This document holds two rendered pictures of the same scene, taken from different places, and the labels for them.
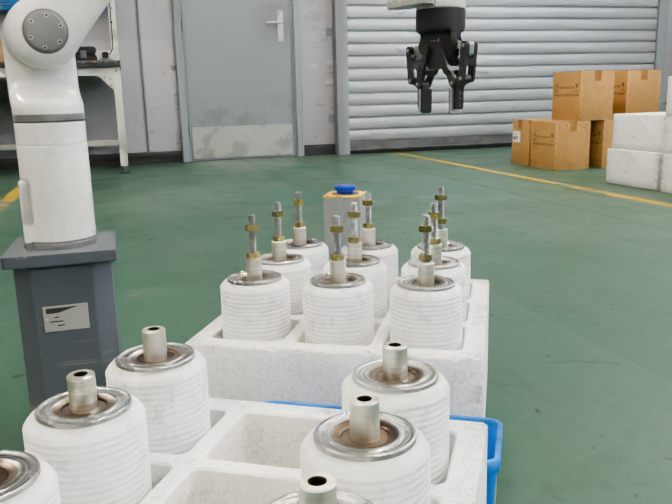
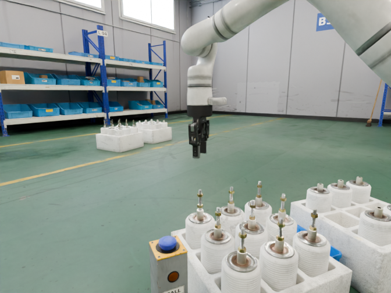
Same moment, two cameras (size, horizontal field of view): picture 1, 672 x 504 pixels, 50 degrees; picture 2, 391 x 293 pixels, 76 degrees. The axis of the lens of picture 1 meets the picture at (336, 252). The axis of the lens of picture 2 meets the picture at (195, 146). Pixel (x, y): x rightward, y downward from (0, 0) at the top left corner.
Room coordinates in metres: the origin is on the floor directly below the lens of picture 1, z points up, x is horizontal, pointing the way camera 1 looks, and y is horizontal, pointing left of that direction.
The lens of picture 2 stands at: (1.62, 0.42, 0.65)
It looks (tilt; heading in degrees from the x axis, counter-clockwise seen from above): 12 degrees down; 233
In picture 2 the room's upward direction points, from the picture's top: straight up
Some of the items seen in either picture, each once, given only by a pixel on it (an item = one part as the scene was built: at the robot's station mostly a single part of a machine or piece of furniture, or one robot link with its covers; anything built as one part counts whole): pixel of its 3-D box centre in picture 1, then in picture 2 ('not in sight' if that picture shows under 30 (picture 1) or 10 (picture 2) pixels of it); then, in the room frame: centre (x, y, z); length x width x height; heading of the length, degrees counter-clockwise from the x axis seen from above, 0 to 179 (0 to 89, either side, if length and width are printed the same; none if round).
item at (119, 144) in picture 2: not in sight; (120, 140); (0.55, -2.49, 0.09); 0.39 x 0.39 x 0.18; 23
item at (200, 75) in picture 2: not in sight; (201, 59); (1.15, -0.17, 0.75); 0.09 x 0.07 x 0.15; 7
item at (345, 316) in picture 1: (339, 345); (279, 245); (0.95, 0.00, 0.16); 0.10 x 0.10 x 0.18
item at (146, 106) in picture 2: not in sight; (139, 104); (-1.07, -5.39, 0.36); 0.50 x 0.38 x 0.21; 105
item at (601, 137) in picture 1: (604, 142); not in sight; (4.76, -1.76, 0.15); 0.30 x 0.24 x 0.30; 16
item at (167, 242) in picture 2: (345, 190); (167, 244); (1.36, -0.02, 0.32); 0.04 x 0.04 x 0.02
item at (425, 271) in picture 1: (425, 274); (258, 202); (0.92, -0.12, 0.26); 0.02 x 0.02 x 0.03
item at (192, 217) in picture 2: (440, 246); (199, 218); (1.15, -0.17, 0.25); 0.08 x 0.08 x 0.01
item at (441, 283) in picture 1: (425, 283); (258, 204); (0.92, -0.12, 0.25); 0.08 x 0.08 x 0.01
